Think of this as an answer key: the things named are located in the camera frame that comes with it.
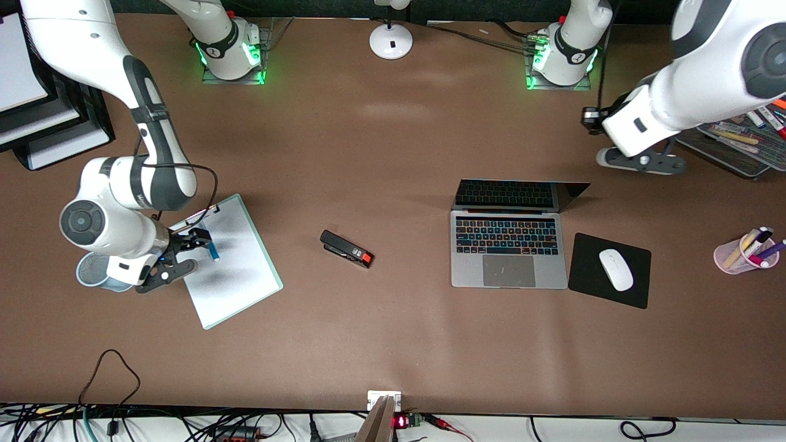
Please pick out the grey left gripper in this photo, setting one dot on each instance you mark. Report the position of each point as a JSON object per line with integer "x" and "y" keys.
{"x": 591, "y": 118}

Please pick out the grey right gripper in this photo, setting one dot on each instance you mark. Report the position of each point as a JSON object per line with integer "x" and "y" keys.
{"x": 182, "y": 242}

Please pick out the silver laptop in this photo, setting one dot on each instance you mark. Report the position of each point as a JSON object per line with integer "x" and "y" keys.
{"x": 509, "y": 273}

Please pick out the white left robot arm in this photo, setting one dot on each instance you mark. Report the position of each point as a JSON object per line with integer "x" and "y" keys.
{"x": 706, "y": 80}

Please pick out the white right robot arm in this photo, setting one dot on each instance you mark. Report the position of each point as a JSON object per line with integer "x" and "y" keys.
{"x": 153, "y": 141}

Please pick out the white marker with blue cap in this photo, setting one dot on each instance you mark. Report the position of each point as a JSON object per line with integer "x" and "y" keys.
{"x": 756, "y": 118}

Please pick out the white marker with red cap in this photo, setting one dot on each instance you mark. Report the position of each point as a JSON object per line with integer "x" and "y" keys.
{"x": 775, "y": 123}

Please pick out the black and white marker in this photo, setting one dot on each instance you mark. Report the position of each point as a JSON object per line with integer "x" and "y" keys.
{"x": 760, "y": 236}

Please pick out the pink marker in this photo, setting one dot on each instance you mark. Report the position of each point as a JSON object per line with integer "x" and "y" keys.
{"x": 758, "y": 261}

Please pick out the purple marker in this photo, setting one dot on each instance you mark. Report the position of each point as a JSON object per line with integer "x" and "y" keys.
{"x": 775, "y": 248}

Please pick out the white clipboard with metal clip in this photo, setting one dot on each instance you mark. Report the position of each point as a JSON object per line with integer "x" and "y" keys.
{"x": 236, "y": 276}

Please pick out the grey mesh desk organizer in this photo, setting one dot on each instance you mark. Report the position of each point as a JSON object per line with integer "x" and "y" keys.
{"x": 731, "y": 153}

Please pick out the silver pen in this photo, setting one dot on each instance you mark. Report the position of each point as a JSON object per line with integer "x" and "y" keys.
{"x": 727, "y": 127}

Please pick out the yellow crayon stick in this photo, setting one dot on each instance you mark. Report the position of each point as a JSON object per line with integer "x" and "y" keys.
{"x": 737, "y": 137}

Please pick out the blue mesh pen cup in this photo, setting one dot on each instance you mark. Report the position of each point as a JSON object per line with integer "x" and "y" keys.
{"x": 91, "y": 270}

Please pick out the white computer mouse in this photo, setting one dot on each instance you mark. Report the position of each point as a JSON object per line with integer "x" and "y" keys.
{"x": 616, "y": 270}

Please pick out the yellow pencil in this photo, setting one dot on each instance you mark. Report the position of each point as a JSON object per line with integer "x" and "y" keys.
{"x": 737, "y": 248}

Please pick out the black mouse pad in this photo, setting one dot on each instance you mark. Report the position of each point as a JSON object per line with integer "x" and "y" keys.
{"x": 589, "y": 276}

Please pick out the pink mesh pen cup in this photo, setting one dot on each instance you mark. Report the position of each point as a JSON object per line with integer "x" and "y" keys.
{"x": 724, "y": 261}

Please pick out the black stapler with red tip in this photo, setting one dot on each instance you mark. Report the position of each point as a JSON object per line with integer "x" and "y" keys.
{"x": 344, "y": 247}

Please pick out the orange highlighter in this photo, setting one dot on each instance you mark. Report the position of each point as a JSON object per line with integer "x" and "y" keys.
{"x": 780, "y": 104}

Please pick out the white paper sheet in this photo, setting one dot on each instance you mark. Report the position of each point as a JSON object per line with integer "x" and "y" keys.
{"x": 15, "y": 67}
{"x": 67, "y": 147}

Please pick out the black stacked document trays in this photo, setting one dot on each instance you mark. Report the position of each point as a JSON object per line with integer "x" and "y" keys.
{"x": 92, "y": 116}

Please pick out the white socket box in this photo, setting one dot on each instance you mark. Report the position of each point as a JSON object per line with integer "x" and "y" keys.
{"x": 384, "y": 398}

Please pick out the red digit display module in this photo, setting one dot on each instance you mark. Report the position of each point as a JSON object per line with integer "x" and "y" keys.
{"x": 402, "y": 422}

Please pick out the white round lamp base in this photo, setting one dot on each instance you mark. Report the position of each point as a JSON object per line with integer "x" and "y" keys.
{"x": 391, "y": 42}

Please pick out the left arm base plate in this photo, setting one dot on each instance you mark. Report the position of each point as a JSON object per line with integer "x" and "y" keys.
{"x": 556, "y": 87}

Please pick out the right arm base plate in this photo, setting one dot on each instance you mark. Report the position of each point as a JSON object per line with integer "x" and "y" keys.
{"x": 276, "y": 31}

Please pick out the wooden post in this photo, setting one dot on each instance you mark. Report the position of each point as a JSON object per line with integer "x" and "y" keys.
{"x": 376, "y": 423}

